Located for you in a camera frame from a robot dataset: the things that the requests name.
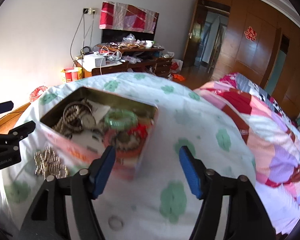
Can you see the red yellow carton box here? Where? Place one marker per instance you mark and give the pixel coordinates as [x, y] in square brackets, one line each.
[72, 74]

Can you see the pink plastic bangle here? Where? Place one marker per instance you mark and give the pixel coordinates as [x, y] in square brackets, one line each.
[126, 146]

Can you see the pink patchwork quilt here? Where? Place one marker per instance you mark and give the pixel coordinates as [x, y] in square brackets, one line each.
[273, 140]

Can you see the white green cloud bedsheet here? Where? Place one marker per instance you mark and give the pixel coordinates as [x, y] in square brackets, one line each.
[157, 203]

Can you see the wall power socket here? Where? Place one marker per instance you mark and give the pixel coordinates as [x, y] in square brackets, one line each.
[89, 11]

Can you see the black television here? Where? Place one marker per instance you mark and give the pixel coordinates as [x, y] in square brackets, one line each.
[109, 35]

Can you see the red knot cord pendant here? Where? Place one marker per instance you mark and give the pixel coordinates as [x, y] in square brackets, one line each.
[140, 131]

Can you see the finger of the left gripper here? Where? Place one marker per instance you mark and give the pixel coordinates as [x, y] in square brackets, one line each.
[23, 130]
[6, 106]

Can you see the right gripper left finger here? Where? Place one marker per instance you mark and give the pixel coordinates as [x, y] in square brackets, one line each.
[100, 170]

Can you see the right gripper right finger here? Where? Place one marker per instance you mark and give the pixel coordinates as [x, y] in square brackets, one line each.
[194, 171]

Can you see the silver wrist watch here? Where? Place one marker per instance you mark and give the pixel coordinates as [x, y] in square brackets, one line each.
[87, 121]

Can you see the wooden bedroom door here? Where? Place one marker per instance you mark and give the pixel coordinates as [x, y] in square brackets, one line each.
[195, 33]

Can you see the papers inside tin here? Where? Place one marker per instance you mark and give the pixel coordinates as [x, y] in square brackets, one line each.
[98, 110]

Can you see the green jade bangle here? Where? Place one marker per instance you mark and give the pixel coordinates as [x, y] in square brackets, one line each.
[121, 119]

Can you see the red patchwork cloth cover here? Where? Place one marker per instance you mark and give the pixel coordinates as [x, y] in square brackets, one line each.
[120, 16]

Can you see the pink tin box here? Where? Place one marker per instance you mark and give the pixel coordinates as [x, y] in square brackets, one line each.
[62, 126]

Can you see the wooden wardrobe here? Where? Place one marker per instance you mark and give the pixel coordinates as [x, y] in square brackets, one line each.
[253, 59]

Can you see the wooden tv cabinet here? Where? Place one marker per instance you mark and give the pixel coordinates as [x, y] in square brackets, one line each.
[129, 58]

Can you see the white box on cabinet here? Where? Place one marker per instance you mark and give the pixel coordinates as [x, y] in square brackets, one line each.
[92, 61]

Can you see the white mug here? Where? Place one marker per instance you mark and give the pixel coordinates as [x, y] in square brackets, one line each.
[149, 44]

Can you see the red double happiness sticker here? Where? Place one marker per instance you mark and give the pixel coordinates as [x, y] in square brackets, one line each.
[250, 34]

